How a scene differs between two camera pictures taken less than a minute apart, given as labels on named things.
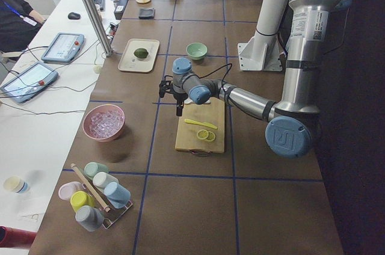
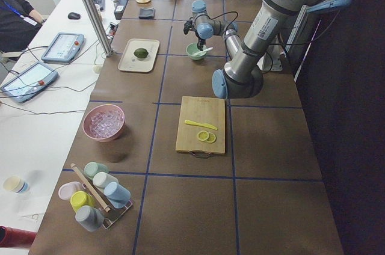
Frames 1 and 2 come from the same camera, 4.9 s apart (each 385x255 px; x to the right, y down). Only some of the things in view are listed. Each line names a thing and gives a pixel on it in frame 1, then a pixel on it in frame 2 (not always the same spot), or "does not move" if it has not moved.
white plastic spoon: (189, 101) → (202, 53)
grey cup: (90, 218) does not move
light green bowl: (197, 50) does not move
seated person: (18, 24) does not move
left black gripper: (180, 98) → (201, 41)
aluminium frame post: (91, 9) does not move
